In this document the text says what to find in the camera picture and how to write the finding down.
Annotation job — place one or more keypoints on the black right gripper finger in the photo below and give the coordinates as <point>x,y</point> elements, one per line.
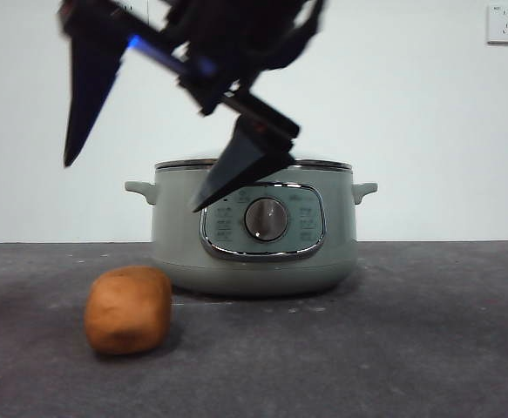
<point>245,165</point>
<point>90,87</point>

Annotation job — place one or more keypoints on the glass lid with green knob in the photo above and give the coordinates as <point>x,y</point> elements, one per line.
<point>323,164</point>

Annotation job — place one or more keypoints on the brown potato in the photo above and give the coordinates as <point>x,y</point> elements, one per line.
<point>127,311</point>

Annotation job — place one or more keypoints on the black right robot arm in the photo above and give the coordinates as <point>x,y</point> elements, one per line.
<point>236,30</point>

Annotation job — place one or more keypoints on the sage green electric pot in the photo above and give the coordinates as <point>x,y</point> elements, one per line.
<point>179,252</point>

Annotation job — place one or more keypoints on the white wall socket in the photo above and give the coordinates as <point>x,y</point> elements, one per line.
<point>504,24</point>

